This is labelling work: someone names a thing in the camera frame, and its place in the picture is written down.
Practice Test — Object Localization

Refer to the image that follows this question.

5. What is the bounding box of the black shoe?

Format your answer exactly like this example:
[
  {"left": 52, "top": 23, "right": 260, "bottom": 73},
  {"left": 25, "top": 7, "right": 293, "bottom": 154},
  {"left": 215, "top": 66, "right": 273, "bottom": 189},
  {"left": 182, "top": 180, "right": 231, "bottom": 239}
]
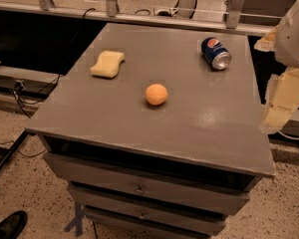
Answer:
[{"left": 0, "top": 210, "right": 28, "bottom": 239}]

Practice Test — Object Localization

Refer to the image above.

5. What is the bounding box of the black cable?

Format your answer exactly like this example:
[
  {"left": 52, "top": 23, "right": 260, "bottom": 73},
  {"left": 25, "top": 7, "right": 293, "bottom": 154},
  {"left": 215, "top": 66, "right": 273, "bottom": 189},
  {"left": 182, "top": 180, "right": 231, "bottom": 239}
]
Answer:
[{"left": 8, "top": 7, "right": 98, "bottom": 120}]

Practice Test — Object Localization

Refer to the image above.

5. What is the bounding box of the black tripod leg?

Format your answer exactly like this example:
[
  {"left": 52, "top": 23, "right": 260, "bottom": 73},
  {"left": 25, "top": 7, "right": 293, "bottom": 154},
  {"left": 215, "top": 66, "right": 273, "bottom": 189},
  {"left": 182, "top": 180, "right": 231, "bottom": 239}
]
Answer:
[{"left": 0, "top": 131, "right": 28, "bottom": 171}]

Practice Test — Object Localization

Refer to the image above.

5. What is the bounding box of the top drawer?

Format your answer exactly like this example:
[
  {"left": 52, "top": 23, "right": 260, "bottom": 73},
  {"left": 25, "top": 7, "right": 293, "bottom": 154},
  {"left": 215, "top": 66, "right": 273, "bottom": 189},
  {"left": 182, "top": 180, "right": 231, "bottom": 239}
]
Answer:
[{"left": 44, "top": 152, "right": 249, "bottom": 215}]

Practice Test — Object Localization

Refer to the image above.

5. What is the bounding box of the blue pepsi can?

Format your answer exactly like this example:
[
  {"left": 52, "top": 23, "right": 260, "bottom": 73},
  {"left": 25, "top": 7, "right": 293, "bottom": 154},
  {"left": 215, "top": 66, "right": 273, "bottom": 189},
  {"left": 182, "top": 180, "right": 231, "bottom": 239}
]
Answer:
[{"left": 201, "top": 37, "right": 231, "bottom": 71}]

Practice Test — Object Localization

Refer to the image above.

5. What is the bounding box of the drawer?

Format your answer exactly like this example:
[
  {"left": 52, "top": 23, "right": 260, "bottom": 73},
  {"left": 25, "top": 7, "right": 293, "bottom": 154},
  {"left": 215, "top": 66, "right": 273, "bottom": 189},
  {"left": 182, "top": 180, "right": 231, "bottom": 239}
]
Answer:
[
  {"left": 68, "top": 185, "right": 225, "bottom": 236},
  {"left": 44, "top": 152, "right": 249, "bottom": 215},
  {"left": 83, "top": 206, "right": 209, "bottom": 239}
]

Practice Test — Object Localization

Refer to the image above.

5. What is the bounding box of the yellow sponge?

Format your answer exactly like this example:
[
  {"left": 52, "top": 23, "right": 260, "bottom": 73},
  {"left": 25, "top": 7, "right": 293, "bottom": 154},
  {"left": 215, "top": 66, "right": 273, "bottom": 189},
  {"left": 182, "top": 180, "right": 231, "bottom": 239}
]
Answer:
[{"left": 90, "top": 51, "right": 125, "bottom": 79}]

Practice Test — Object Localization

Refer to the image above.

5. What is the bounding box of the bottom drawer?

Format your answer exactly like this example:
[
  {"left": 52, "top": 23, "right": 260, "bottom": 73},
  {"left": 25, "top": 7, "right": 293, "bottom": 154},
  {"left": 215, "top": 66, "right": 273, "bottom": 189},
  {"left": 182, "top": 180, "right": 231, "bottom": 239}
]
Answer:
[{"left": 83, "top": 206, "right": 209, "bottom": 239}]

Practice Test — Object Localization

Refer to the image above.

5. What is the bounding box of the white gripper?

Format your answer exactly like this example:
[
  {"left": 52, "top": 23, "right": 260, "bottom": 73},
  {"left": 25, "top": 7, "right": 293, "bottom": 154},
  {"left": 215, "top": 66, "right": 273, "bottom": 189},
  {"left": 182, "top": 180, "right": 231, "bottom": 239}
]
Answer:
[{"left": 254, "top": 0, "right": 299, "bottom": 129}]

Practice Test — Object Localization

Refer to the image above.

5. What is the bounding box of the grey drawer cabinet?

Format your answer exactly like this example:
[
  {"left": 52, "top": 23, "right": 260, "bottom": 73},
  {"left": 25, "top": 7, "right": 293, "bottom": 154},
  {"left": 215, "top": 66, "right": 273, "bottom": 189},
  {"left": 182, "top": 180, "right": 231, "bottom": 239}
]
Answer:
[{"left": 24, "top": 22, "right": 276, "bottom": 239}]

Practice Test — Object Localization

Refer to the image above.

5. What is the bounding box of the orange fruit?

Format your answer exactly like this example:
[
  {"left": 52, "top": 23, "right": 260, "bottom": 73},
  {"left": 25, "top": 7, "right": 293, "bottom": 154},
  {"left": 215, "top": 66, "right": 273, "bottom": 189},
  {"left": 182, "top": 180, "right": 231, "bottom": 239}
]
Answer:
[{"left": 146, "top": 84, "right": 168, "bottom": 106}]

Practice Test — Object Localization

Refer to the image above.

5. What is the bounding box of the white cable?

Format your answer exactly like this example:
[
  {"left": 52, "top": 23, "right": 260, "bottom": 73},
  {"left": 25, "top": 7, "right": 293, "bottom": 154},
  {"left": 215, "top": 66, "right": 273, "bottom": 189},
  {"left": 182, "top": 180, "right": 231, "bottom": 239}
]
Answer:
[{"left": 277, "top": 129, "right": 299, "bottom": 141}]

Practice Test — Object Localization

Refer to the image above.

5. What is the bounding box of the middle drawer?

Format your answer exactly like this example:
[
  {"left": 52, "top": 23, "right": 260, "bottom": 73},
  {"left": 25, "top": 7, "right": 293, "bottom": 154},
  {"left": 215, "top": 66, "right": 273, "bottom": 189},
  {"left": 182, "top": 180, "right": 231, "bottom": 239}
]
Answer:
[{"left": 68, "top": 185, "right": 225, "bottom": 236}]

